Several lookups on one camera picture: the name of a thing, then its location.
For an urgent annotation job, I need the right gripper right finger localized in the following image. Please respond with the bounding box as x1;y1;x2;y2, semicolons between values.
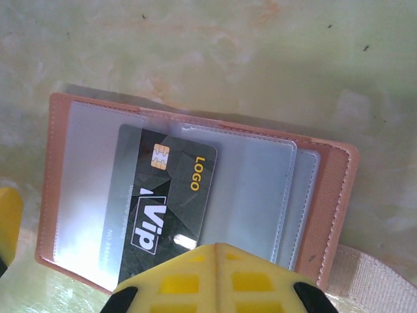
216;243;339;313

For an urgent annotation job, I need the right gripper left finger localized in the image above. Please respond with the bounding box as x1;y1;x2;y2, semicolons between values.
102;243;218;313

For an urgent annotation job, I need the black VIP card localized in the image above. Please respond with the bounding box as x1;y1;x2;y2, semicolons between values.
97;123;218;290

